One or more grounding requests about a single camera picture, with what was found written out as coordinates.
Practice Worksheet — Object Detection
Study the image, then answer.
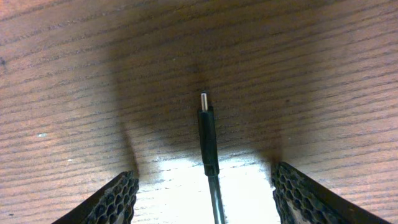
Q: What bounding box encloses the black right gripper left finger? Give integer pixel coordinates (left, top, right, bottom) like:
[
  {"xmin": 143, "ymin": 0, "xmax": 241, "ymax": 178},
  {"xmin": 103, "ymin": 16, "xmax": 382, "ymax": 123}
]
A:
[{"xmin": 53, "ymin": 170, "xmax": 139, "ymax": 224}]

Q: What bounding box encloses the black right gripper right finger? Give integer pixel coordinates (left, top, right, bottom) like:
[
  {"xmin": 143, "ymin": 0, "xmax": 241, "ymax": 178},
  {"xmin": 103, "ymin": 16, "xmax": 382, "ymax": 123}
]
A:
[{"xmin": 271, "ymin": 162, "xmax": 390, "ymax": 224}]

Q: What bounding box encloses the black USB charging cable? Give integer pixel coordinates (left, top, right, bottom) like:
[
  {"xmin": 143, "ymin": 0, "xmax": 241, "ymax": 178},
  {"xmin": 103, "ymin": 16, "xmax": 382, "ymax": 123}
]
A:
[{"xmin": 197, "ymin": 92, "xmax": 226, "ymax": 224}]

